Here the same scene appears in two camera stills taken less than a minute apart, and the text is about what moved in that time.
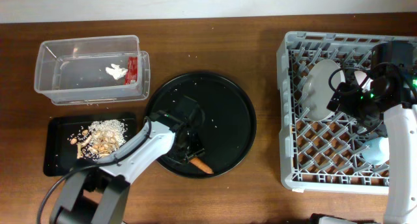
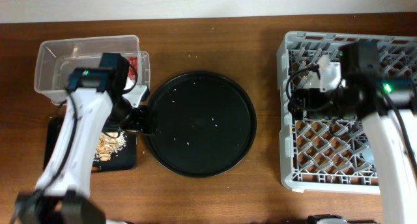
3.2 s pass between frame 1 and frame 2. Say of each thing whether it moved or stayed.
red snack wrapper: stayed
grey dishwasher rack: stayed
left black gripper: moved
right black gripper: moved
